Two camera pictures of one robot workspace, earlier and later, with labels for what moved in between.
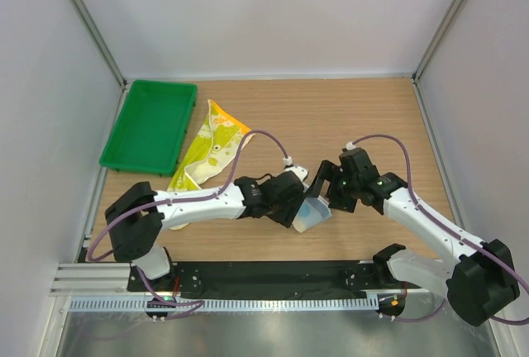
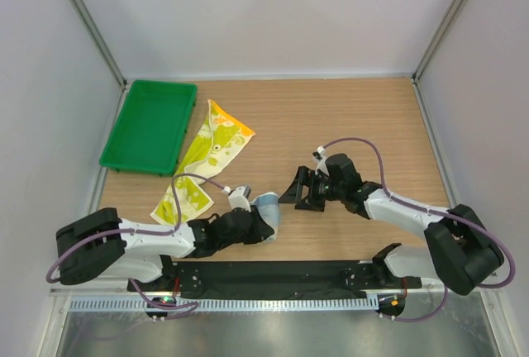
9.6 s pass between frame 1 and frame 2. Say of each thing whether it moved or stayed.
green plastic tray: stayed
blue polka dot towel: moved
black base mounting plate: stayed
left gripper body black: moved
